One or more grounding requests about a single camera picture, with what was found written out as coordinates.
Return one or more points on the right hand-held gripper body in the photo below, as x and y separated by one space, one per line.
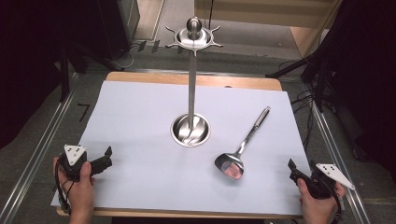
330 172

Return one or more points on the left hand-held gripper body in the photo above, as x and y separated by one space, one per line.
73 154

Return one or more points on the person's right hand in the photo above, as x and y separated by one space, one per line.
317 207

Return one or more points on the person's left hand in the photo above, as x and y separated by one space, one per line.
79 194

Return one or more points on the white paper sheet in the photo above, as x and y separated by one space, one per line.
140 149

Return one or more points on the silver ladle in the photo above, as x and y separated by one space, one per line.
232 164

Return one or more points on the black metal stand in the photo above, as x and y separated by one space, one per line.
64 74
311 67

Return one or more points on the steel utensil hanging rack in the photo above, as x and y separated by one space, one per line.
192 93

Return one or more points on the light wooden cabinet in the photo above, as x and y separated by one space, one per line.
299 18

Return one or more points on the metal floor rail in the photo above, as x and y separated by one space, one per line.
339 161
34 158

